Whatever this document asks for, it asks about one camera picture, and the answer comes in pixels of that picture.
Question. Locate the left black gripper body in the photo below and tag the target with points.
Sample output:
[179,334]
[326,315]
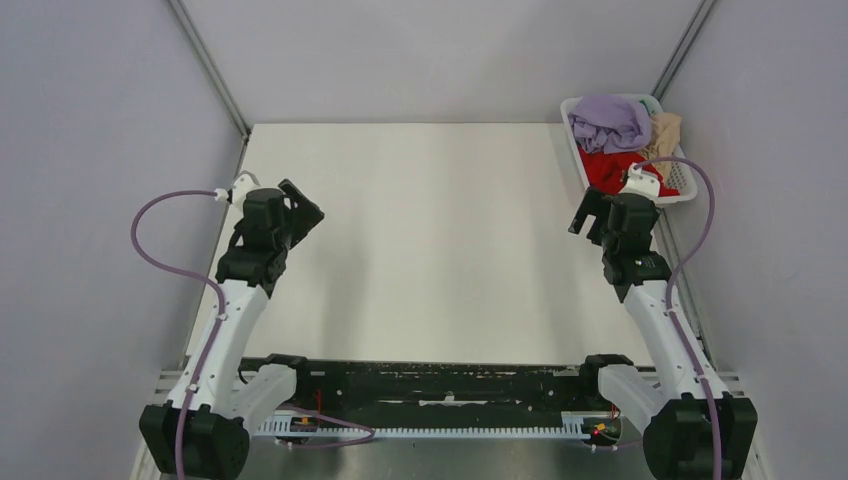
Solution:
[283,232]

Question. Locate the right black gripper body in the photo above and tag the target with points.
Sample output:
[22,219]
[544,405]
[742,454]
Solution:
[607,243]

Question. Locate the purple t shirt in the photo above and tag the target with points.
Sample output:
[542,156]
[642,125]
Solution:
[610,124]

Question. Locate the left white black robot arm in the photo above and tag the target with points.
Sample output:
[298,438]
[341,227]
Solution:
[204,427]

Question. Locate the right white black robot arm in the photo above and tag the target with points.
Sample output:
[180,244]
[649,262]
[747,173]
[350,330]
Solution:
[690,423]

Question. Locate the red t shirt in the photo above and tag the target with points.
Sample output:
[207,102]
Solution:
[605,172]

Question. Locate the white plastic basket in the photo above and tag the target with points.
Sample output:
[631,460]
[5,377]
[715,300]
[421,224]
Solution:
[681,176]

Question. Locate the beige t shirt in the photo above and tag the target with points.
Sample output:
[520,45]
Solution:
[665,136]

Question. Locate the green t shirt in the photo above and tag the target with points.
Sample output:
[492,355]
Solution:
[648,107]

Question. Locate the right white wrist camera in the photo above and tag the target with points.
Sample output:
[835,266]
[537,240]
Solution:
[640,182]

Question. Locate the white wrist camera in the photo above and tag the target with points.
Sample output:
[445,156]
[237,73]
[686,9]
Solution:
[640,182]
[236,194]

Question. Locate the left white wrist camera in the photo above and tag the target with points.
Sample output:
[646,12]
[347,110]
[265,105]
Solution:
[236,194]

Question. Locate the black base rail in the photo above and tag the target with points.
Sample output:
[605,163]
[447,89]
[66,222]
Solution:
[421,395]

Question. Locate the white slotted cable duct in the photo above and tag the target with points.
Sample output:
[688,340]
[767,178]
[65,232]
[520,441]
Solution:
[287,425]

